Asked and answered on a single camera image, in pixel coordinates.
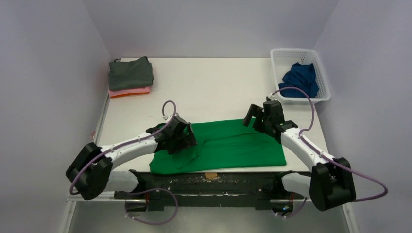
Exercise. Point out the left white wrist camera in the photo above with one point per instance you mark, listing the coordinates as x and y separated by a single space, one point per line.
168 118

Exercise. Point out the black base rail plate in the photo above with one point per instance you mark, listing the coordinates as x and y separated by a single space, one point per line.
230 189

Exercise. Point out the white plastic basket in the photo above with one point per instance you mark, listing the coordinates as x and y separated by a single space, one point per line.
282 59

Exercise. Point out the green t-shirt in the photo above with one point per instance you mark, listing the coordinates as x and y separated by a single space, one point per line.
221 144

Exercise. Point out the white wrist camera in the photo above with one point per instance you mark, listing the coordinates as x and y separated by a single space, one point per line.
168 118
269 98

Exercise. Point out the brown tape piece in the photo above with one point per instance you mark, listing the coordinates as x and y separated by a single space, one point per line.
211 175

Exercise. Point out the dark grey folded t-shirt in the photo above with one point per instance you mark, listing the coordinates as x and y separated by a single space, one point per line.
130 75

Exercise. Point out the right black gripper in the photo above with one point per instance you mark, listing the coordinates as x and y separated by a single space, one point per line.
256 118

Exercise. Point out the blue crumpled t-shirt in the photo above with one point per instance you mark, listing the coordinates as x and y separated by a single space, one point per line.
302 77

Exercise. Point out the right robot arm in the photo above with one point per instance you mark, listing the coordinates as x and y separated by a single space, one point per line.
330 183

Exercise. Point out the orange folded t-shirt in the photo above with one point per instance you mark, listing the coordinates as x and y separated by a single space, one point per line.
113 96

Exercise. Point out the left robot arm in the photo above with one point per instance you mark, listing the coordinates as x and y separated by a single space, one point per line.
93 170

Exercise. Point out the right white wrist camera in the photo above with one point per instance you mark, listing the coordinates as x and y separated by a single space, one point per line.
269 98

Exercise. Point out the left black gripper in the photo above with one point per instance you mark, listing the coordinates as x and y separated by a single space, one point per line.
183 144

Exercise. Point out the pink folded t-shirt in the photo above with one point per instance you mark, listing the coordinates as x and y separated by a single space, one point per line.
135 90

